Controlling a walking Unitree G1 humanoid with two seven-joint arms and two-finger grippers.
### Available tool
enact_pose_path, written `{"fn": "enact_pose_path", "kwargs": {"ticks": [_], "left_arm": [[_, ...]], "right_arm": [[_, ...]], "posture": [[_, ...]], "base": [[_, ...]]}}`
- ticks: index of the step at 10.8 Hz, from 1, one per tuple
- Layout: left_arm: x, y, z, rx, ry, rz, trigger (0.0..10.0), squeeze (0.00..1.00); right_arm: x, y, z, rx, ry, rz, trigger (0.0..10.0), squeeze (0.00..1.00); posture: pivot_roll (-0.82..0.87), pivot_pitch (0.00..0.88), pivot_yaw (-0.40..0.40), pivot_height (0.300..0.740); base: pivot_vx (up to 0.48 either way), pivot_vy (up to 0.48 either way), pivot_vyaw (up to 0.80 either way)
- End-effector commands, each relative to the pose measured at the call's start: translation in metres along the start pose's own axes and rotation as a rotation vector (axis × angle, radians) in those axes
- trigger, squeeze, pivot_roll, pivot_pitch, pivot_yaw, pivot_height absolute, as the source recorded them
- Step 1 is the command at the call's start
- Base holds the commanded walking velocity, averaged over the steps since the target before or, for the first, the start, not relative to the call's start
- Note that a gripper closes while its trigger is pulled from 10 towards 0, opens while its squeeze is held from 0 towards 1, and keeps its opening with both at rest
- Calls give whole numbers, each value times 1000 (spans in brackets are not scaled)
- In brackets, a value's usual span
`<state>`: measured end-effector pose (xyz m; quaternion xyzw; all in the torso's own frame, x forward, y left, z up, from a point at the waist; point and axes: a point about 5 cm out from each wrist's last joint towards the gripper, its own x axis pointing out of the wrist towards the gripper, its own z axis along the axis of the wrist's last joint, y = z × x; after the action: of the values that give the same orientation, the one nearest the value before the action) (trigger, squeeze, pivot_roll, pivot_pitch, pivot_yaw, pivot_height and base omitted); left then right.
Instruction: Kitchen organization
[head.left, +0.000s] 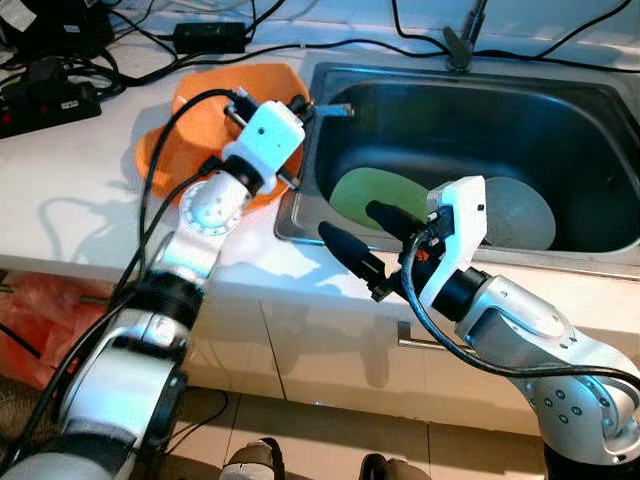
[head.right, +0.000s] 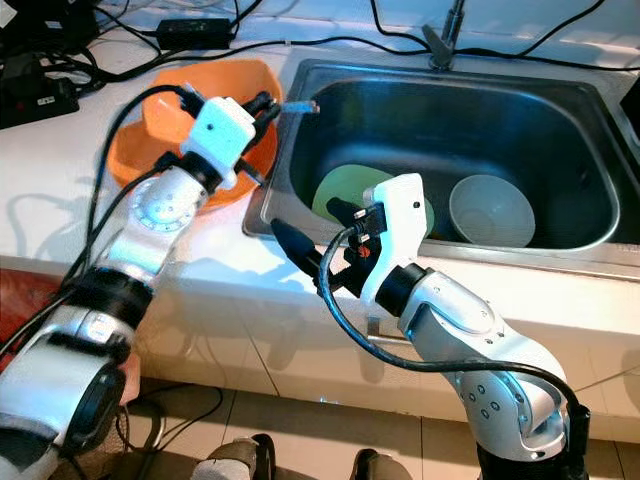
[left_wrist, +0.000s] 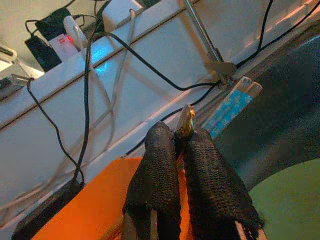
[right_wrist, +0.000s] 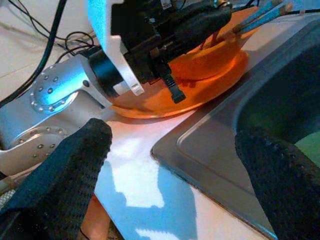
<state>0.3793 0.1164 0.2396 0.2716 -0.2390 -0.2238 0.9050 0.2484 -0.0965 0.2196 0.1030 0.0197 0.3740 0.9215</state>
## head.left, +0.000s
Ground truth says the black power strip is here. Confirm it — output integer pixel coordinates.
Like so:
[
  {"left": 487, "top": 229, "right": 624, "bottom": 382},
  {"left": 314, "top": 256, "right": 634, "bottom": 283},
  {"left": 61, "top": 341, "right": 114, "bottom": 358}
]
[{"left": 0, "top": 78, "right": 103, "bottom": 139}]

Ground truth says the grey robot right foot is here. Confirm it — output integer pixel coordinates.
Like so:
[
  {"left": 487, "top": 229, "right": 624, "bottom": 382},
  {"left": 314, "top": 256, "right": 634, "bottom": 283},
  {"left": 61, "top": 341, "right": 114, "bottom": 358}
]
[{"left": 360, "top": 453, "right": 431, "bottom": 480}]

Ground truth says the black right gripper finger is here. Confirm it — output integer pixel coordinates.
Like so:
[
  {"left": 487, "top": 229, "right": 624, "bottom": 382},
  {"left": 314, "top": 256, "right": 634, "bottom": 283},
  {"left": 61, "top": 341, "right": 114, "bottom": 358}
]
[
  {"left": 365, "top": 200, "right": 431, "bottom": 239},
  {"left": 318, "top": 222, "right": 389, "bottom": 283}
]

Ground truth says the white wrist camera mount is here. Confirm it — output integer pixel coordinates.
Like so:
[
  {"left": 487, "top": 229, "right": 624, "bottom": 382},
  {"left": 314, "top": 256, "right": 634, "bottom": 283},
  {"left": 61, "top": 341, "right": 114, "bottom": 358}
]
[
  {"left": 413, "top": 176, "right": 488, "bottom": 311},
  {"left": 232, "top": 100, "right": 306, "bottom": 186}
]

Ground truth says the chrome gooseneck faucet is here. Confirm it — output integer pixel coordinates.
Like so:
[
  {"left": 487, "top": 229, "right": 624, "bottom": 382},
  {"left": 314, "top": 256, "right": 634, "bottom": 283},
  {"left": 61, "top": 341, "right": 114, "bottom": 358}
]
[{"left": 443, "top": 0, "right": 491, "bottom": 73}]

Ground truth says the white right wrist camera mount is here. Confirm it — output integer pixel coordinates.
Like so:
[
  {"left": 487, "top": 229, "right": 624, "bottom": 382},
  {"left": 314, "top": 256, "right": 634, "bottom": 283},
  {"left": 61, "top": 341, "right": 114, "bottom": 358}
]
[{"left": 413, "top": 176, "right": 488, "bottom": 311}]

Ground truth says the grey robot left foot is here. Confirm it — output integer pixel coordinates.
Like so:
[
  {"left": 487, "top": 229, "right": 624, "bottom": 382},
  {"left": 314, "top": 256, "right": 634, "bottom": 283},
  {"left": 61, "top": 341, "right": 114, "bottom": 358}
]
[{"left": 222, "top": 438, "right": 284, "bottom": 480}]

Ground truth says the grey bowl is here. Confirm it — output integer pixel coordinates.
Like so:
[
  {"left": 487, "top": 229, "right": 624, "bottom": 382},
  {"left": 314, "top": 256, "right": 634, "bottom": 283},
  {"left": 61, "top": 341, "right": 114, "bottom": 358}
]
[{"left": 483, "top": 177, "right": 557, "bottom": 251}]

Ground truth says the grey robot foot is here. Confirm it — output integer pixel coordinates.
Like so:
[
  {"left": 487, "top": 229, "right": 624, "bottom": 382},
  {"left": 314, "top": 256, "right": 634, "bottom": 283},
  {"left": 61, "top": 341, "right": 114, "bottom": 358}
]
[
  {"left": 222, "top": 438, "right": 284, "bottom": 480},
  {"left": 360, "top": 453, "right": 431, "bottom": 480}
]

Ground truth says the black power adapter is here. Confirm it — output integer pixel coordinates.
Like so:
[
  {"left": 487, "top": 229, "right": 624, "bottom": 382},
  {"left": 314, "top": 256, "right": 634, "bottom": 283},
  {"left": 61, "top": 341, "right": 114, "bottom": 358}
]
[{"left": 173, "top": 22, "right": 248, "bottom": 56}]

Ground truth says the large orange plastic dish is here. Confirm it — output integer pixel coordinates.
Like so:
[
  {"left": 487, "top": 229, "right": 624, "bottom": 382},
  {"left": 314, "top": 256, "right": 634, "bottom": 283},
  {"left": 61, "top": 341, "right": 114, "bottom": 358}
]
[{"left": 135, "top": 62, "right": 313, "bottom": 211}]

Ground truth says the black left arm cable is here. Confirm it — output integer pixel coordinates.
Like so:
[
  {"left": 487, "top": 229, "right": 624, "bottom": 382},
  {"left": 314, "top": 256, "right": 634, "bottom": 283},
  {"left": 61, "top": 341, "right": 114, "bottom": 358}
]
[{"left": 0, "top": 88, "right": 251, "bottom": 471}]

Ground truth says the black electronic device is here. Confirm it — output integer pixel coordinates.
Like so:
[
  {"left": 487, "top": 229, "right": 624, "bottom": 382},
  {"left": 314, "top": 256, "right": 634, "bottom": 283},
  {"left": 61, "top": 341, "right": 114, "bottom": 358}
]
[{"left": 0, "top": 0, "right": 116, "bottom": 61}]

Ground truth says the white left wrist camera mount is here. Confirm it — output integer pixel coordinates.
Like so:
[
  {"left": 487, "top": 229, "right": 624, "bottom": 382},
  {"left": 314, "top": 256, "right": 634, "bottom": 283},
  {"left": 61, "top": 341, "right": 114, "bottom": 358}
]
[{"left": 232, "top": 100, "right": 306, "bottom": 186}]

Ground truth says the green plate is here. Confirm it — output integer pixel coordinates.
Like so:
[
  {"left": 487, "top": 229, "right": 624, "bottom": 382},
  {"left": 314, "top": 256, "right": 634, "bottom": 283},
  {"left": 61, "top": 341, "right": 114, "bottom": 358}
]
[{"left": 329, "top": 168, "right": 433, "bottom": 233}]

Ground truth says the stainless steel sink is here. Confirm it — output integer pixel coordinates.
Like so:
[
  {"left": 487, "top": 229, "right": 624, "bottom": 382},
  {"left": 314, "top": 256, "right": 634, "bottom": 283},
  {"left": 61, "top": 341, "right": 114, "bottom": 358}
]
[{"left": 275, "top": 62, "right": 640, "bottom": 271}]

